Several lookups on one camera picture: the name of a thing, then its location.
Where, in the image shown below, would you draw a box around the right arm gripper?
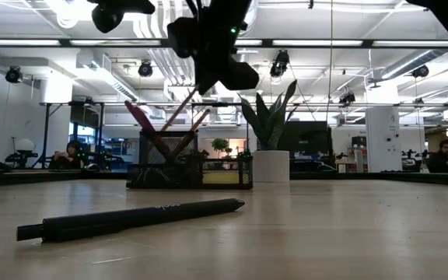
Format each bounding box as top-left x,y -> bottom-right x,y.
192,0 -> 260,96

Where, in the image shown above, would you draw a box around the orange pencil with pink eraser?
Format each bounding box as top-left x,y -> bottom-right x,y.
159,86 -> 201,133
172,109 -> 212,159

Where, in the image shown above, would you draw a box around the purple handled scissors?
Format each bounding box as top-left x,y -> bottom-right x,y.
124,100 -> 177,163

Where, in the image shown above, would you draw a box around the black mesh desk organizer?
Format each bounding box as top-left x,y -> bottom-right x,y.
125,130 -> 254,191

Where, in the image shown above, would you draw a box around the black pen with white logo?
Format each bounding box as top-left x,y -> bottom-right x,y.
16,198 -> 246,244

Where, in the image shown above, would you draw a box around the black ceiling spotlight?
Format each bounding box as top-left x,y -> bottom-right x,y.
5,65 -> 24,85
411,65 -> 430,79
138,60 -> 154,78
338,92 -> 357,107
269,49 -> 291,79

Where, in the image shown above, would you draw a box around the green snake plant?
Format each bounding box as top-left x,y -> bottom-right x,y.
237,79 -> 299,152

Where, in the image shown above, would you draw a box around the small green background plant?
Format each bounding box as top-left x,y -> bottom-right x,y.
211,137 -> 230,156

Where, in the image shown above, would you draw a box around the white plant pot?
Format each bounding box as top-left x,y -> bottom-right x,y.
251,150 -> 290,183

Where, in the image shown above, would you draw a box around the black computer monitor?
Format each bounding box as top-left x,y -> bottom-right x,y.
285,121 -> 334,172

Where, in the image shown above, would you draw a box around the black overhead crossbar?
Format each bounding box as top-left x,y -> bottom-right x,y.
0,37 -> 448,49

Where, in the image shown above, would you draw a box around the person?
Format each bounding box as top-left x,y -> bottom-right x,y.
428,138 -> 448,174
48,140 -> 84,170

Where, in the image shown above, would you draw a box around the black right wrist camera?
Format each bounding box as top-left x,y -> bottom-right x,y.
166,16 -> 199,59

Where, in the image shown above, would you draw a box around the black aluminium table frame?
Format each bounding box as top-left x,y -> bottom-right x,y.
0,170 -> 448,188

